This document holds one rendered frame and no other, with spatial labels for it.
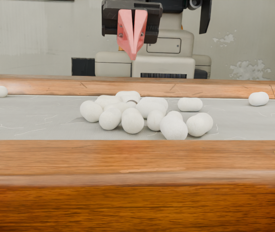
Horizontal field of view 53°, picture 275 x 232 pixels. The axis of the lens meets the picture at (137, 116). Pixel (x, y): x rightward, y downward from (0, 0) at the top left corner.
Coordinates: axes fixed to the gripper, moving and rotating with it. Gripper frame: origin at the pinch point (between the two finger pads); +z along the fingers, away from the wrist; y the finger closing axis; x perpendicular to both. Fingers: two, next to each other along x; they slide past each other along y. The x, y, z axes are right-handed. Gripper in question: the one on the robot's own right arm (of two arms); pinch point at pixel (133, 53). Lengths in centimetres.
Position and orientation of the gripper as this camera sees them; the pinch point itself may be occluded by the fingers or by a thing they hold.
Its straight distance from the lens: 43.8
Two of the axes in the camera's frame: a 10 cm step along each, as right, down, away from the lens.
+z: 0.5, 8.1, -5.8
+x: -1.0, 5.8, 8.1
